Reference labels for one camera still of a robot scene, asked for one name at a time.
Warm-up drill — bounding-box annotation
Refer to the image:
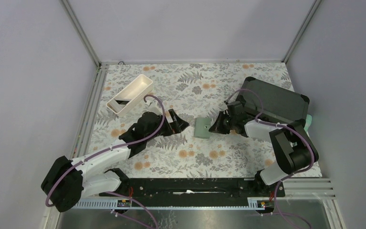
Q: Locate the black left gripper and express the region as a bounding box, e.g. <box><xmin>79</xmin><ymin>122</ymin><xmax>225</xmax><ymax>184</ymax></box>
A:
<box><xmin>145</xmin><ymin>109</ymin><xmax>189</xmax><ymax>143</ymax></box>

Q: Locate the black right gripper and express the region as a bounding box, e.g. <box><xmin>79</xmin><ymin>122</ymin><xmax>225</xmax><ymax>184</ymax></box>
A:
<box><xmin>209</xmin><ymin>111</ymin><xmax>236</xmax><ymax>135</ymax></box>

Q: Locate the green card holder wallet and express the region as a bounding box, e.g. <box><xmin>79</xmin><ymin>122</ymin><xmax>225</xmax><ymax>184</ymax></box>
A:
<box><xmin>193</xmin><ymin>117</ymin><xmax>211</xmax><ymax>139</ymax></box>

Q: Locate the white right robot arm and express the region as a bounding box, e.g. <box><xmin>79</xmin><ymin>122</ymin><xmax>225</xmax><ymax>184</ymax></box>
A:
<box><xmin>209</xmin><ymin>101</ymin><xmax>319</xmax><ymax>197</ymax></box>

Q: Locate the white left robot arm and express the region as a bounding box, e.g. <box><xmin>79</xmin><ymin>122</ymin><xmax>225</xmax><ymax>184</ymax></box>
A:
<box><xmin>41</xmin><ymin>109</ymin><xmax>190</xmax><ymax>212</ymax></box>

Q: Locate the floral patterned table mat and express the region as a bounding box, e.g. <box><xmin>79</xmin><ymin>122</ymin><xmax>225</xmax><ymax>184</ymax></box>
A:
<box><xmin>87</xmin><ymin>62</ymin><xmax>293</xmax><ymax>178</ymax></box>

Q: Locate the white rectangular plastic tray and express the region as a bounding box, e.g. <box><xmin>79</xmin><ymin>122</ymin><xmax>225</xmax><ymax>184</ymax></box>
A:
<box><xmin>106</xmin><ymin>74</ymin><xmax>153</xmax><ymax>117</ymax></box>

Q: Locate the black hard carrying case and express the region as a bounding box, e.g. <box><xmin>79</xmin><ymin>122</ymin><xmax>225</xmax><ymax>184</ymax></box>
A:
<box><xmin>236</xmin><ymin>76</ymin><xmax>310</xmax><ymax>126</ymax></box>

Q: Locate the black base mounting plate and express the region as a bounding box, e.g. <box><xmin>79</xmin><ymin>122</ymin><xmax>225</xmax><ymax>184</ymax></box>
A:
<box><xmin>114</xmin><ymin>178</ymin><xmax>285</xmax><ymax>207</ymax></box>

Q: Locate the mint green cylindrical object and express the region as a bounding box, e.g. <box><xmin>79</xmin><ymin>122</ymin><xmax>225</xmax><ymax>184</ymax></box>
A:
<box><xmin>304</xmin><ymin>114</ymin><xmax>313</xmax><ymax>132</ymax></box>

